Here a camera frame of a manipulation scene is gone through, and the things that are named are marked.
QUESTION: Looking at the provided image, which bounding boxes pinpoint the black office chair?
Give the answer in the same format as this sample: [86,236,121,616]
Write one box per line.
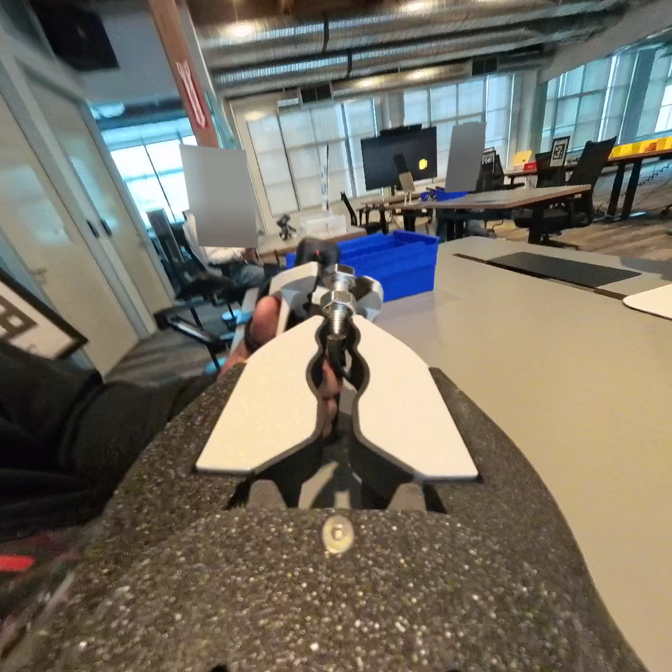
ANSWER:
[147,210,232,305]
[340,191,386,234]
[514,138,617,242]

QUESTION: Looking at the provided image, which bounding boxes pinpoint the row of yellow bins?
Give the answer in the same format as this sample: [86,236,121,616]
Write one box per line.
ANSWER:
[609,135,672,158]

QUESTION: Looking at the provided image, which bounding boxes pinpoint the clear plastic box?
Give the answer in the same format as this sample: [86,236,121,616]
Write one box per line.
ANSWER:
[299,212,347,234]

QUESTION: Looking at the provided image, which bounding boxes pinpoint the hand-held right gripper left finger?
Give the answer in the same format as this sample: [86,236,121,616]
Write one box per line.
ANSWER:
[194,315,323,473]

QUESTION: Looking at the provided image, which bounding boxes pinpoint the steel bolt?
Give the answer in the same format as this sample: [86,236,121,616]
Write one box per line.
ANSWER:
[323,264,359,338]

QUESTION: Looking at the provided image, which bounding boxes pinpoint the black table mat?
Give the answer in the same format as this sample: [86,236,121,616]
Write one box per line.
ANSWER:
[487,252,642,288]

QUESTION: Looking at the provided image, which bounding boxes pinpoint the black-legged desk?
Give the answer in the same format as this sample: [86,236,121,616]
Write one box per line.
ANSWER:
[604,149,672,218]

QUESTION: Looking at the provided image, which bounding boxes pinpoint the white table mat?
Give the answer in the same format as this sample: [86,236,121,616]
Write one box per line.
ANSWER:
[622,283,672,321]

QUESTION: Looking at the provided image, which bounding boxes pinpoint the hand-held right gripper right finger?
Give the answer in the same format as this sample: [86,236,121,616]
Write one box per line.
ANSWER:
[352,318,480,483]

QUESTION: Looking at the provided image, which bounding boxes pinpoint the wooden post with red sign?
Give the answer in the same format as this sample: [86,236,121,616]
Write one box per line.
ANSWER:
[149,0,221,148]

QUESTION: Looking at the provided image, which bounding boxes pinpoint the silver spiral duct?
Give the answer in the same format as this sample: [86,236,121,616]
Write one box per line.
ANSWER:
[197,13,631,56]

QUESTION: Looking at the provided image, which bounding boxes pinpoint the silver duct with vents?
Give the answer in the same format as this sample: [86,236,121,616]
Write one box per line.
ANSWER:
[212,52,547,90]

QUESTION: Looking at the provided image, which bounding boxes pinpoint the steel hex nut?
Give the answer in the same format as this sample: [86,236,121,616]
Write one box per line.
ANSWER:
[318,290,360,317]

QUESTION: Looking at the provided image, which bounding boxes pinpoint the person's left forearm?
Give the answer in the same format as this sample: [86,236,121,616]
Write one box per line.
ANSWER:
[52,362,234,505]

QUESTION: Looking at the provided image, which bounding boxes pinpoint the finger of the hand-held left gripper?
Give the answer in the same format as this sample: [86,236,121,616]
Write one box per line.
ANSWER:
[353,276,385,322]
[270,261,323,333]

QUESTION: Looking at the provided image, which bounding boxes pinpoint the white door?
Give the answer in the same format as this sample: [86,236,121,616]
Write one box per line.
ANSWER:
[0,52,174,368]

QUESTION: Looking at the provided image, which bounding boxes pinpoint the black wall screen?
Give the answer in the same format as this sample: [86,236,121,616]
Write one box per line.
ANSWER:
[31,0,119,71]

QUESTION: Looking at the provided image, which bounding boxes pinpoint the black monitor screen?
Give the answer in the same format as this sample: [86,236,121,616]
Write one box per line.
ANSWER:
[360,126,438,191]

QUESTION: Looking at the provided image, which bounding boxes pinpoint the large blue plastic bin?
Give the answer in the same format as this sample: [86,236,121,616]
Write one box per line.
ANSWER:
[286,229,441,304]

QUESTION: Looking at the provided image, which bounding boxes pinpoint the long wooden desk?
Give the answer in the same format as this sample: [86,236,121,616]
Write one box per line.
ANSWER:
[399,184,593,242]

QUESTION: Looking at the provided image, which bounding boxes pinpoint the person in black jacket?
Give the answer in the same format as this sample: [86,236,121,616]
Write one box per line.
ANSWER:
[0,341,106,541]

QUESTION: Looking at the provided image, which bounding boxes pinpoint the black metal stand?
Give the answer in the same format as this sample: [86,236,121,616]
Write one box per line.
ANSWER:
[155,307,237,371]

